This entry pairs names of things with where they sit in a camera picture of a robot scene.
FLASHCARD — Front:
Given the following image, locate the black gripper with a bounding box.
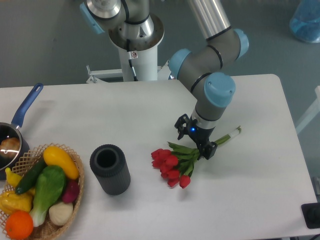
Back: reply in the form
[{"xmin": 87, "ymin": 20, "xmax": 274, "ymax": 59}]
[{"xmin": 174, "ymin": 114, "xmax": 218, "ymax": 160}]

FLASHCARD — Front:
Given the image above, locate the red tulip bouquet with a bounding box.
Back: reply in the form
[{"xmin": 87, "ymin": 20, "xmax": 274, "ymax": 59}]
[{"xmin": 150, "ymin": 125, "xmax": 242, "ymax": 189}]

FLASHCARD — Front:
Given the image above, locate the dark grey ribbed vase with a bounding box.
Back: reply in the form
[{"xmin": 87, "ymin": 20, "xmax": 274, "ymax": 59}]
[{"xmin": 89, "ymin": 144, "xmax": 131, "ymax": 196}]

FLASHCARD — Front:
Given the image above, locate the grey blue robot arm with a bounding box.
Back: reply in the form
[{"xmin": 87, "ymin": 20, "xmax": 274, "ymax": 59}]
[{"xmin": 79, "ymin": 0, "xmax": 249, "ymax": 159}]

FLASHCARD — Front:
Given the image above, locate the black device at edge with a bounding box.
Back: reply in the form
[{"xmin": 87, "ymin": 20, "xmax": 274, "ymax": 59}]
[{"xmin": 301, "ymin": 202, "xmax": 320, "ymax": 229}]

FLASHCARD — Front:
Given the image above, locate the purple red radish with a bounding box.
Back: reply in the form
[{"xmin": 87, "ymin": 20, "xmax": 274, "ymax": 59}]
[{"xmin": 61, "ymin": 180, "xmax": 80, "ymax": 204}]

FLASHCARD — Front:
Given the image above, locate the yellow squash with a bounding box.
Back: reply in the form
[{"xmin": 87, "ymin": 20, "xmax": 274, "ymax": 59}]
[{"xmin": 43, "ymin": 145, "xmax": 80, "ymax": 180}]

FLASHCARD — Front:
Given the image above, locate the green bok choy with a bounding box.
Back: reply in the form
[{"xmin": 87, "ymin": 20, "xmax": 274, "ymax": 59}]
[{"xmin": 29, "ymin": 165, "xmax": 66, "ymax": 228}]

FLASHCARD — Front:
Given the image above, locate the white garlic bulb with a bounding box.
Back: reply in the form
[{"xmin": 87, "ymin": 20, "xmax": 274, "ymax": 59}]
[{"xmin": 49, "ymin": 201, "xmax": 73, "ymax": 226}]

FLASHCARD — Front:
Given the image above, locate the dark green cucumber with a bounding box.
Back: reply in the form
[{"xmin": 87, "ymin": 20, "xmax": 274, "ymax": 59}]
[{"xmin": 15, "ymin": 158, "xmax": 47, "ymax": 195}]

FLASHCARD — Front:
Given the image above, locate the brown bread roll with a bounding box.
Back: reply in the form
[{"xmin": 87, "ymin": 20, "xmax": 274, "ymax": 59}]
[{"xmin": 0, "ymin": 137, "xmax": 20, "ymax": 160}]

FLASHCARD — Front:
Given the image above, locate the small yellow banana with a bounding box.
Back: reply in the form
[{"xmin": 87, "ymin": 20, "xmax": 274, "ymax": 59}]
[{"xmin": 5, "ymin": 167, "xmax": 23, "ymax": 188}]

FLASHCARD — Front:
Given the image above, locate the yellow bell pepper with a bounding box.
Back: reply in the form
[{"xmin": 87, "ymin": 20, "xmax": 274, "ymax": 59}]
[{"xmin": 0, "ymin": 190, "xmax": 33, "ymax": 215}]

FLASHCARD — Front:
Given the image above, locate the orange fruit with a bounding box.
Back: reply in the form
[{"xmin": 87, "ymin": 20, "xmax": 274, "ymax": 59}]
[{"xmin": 5, "ymin": 210, "xmax": 34, "ymax": 240}]

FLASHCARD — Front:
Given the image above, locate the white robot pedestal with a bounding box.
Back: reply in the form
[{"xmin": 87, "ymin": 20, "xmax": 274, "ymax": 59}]
[{"xmin": 85, "ymin": 13, "xmax": 181, "ymax": 85}]

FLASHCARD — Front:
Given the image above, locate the black cable on pedestal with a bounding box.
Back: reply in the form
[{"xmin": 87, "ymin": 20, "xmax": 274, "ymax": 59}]
[{"xmin": 125, "ymin": 38, "xmax": 139, "ymax": 82}]

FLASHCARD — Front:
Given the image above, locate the white frame bar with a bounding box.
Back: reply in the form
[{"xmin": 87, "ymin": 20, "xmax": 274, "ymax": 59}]
[{"xmin": 295, "ymin": 85, "xmax": 320, "ymax": 135}]

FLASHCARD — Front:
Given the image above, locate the blue handled saucepan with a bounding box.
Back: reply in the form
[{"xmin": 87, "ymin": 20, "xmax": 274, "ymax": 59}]
[{"xmin": 0, "ymin": 83, "xmax": 44, "ymax": 181}]

